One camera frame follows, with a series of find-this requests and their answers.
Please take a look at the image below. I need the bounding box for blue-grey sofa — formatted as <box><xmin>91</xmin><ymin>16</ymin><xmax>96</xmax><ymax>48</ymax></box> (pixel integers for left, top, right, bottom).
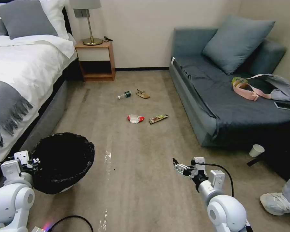
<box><xmin>169</xmin><ymin>27</ymin><xmax>290</xmax><ymax>148</ymax></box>

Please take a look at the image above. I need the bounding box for black floor cable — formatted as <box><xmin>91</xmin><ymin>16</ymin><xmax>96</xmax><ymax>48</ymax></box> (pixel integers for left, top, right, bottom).
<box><xmin>50</xmin><ymin>215</ymin><xmax>94</xmax><ymax>232</ymax></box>

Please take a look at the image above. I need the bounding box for red and white wrapper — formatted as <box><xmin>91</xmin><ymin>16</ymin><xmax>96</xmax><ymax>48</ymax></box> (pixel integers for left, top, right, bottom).
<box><xmin>127</xmin><ymin>114</ymin><xmax>145</xmax><ymax>124</ymax></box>

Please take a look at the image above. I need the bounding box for large grey pillow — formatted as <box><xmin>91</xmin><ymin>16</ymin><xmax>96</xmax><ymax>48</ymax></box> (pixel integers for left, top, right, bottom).
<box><xmin>0</xmin><ymin>0</ymin><xmax>58</xmax><ymax>40</ymax></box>

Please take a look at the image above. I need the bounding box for brown crumpled wrapper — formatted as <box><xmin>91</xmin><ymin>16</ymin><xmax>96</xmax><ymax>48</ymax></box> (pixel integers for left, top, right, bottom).
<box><xmin>135</xmin><ymin>89</ymin><xmax>151</xmax><ymax>99</ymax></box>

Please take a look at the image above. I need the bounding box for dark bed headboard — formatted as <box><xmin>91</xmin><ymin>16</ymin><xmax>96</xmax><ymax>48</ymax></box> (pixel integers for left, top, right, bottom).
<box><xmin>62</xmin><ymin>5</ymin><xmax>73</xmax><ymax>35</ymax></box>

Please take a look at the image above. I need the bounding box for grey fringed throw blanket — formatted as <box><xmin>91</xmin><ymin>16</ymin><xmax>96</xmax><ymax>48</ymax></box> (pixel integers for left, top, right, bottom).
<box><xmin>0</xmin><ymin>79</ymin><xmax>34</xmax><ymax>158</ymax></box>

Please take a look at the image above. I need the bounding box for white bin with black bag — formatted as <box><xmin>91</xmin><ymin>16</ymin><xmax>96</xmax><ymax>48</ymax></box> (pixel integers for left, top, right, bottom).
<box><xmin>30</xmin><ymin>132</ymin><xmax>96</xmax><ymax>195</ymax></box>

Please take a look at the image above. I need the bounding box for white paper cup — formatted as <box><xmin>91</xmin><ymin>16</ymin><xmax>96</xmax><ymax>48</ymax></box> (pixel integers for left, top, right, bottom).
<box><xmin>249</xmin><ymin>144</ymin><xmax>265</xmax><ymax>158</ymax></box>

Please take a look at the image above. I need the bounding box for person's white shoe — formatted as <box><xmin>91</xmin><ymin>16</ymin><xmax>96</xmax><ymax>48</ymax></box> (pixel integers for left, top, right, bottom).
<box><xmin>260</xmin><ymin>192</ymin><xmax>290</xmax><ymax>216</ymax></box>

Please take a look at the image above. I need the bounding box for grey and pink bag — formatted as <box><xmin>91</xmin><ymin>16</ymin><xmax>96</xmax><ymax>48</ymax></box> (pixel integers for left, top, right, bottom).
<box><xmin>232</xmin><ymin>73</ymin><xmax>290</xmax><ymax>102</ymax></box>

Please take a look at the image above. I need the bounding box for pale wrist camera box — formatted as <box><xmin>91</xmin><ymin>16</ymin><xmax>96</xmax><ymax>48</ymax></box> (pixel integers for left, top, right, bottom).
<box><xmin>190</xmin><ymin>157</ymin><xmax>205</xmax><ymax>172</ymax></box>
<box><xmin>14</xmin><ymin>150</ymin><xmax>31</xmax><ymax>167</ymax></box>

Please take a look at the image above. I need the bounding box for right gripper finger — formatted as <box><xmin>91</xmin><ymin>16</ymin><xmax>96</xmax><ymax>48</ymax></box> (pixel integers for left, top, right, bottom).
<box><xmin>173</xmin><ymin>166</ymin><xmax>192</xmax><ymax>179</ymax></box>
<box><xmin>172</xmin><ymin>158</ymin><xmax>193</xmax><ymax>170</ymax></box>

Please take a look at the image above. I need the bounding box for blue-grey sofa cushion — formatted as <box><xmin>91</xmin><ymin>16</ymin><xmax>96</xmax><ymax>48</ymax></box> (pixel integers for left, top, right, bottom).
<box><xmin>202</xmin><ymin>15</ymin><xmax>276</xmax><ymax>76</ymax></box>

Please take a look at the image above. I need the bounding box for dark flat phone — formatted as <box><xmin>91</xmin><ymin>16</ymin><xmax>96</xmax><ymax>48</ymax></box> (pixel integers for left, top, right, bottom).
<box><xmin>274</xmin><ymin>101</ymin><xmax>290</xmax><ymax>111</ymax></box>

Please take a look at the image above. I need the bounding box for brown and green snack wrapper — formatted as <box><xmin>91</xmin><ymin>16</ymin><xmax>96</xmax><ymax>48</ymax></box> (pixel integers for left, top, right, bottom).
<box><xmin>149</xmin><ymin>114</ymin><xmax>169</xmax><ymax>125</ymax></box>

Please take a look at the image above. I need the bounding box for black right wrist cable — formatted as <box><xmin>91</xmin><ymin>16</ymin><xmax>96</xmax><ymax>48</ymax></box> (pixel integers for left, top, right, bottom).
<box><xmin>203</xmin><ymin>163</ymin><xmax>234</xmax><ymax>198</ymax></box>

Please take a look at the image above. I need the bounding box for black chair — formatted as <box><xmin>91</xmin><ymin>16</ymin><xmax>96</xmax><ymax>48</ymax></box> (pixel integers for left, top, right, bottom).
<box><xmin>246</xmin><ymin>112</ymin><xmax>290</xmax><ymax>182</ymax></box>

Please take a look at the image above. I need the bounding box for brass table lamp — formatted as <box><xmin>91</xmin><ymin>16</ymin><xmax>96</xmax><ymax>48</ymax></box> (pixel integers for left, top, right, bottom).
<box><xmin>70</xmin><ymin>0</ymin><xmax>103</xmax><ymax>46</ymax></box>

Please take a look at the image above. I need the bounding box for bed with white sheets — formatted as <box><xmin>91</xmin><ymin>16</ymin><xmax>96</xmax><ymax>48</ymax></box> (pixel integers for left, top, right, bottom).
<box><xmin>0</xmin><ymin>0</ymin><xmax>78</xmax><ymax>179</ymax></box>

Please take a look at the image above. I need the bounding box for small green label bottle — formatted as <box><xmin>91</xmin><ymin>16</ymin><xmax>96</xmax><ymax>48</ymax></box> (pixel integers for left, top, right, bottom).
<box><xmin>118</xmin><ymin>90</ymin><xmax>132</xmax><ymax>100</ymax></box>

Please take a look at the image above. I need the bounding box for wooden nightstand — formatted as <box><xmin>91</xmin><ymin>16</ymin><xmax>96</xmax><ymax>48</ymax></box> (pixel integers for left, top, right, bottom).
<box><xmin>74</xmin><ymin>40</ymin><xmax>116</xmax><ymax>82</ymax></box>

